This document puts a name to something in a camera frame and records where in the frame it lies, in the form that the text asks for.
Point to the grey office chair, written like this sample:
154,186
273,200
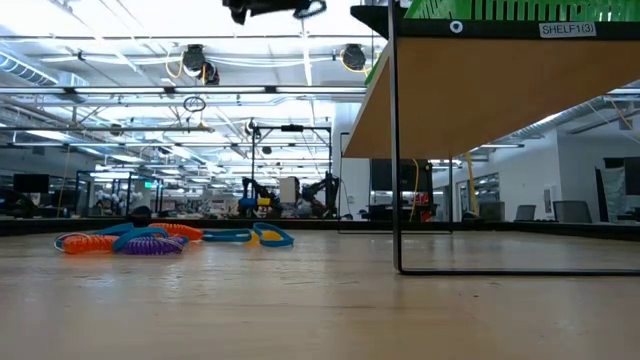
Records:
572,212
492,212
525,214

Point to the yellow pole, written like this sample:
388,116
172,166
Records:
471,185

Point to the green plastic basket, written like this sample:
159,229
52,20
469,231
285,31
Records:
440,10

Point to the wooden shelf black frame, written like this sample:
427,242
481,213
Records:
475,90

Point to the purple coil band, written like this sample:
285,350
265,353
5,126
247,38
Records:
150,246

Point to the black large monitor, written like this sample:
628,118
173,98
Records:
385,175

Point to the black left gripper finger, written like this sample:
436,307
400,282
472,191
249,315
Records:
275,5

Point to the black aluminium table frame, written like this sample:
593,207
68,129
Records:
30,227

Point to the black background robot arm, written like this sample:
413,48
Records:
330,185
250,185

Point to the black gantry frame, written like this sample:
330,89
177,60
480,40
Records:
292,128

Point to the white shelf label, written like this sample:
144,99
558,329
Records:
567,30

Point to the grey curtain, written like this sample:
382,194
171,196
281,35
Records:
612,195

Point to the yellow-orange coil band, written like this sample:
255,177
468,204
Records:
269,235

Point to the white background box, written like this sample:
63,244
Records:
287,190

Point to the orange coil band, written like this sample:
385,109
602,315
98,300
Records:
180,231
90,245

